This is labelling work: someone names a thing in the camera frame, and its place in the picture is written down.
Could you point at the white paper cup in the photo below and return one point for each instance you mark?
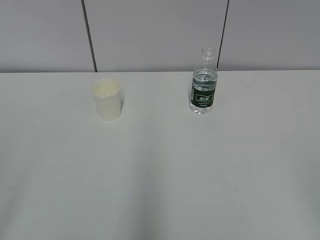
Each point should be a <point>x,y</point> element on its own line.
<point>107,97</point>

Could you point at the clear green-label water bottle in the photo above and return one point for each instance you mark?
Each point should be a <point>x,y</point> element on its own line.
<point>204,83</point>

